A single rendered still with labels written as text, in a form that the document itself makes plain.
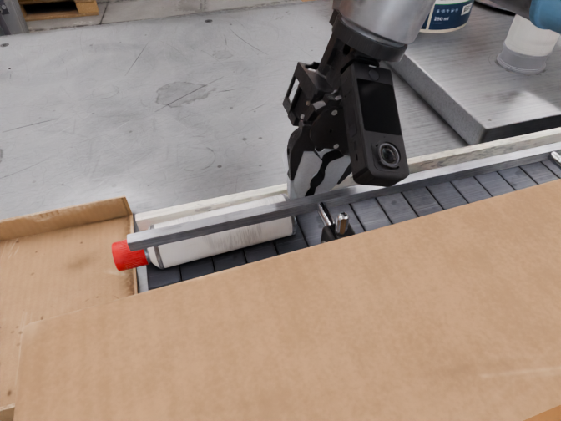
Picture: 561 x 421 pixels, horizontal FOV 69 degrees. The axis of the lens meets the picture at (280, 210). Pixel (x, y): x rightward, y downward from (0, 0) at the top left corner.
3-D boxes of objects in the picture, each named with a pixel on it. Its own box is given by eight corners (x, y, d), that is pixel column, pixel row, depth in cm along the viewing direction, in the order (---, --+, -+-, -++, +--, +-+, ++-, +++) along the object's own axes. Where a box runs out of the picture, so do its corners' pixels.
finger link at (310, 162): (285, 182, 53) (311, 121, 47) (300, 214, 49) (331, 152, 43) (263, 180, 52) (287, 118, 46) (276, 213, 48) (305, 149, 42)
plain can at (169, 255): (283, 184, 49) (106, 225, 45) (297, 215, 46) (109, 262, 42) (282, 212, 53) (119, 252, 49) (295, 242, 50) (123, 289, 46)
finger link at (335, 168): (305, 184, 54) (334, 124, 49) (321, 215, 50) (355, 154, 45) (285, 182, 53) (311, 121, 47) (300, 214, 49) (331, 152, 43)
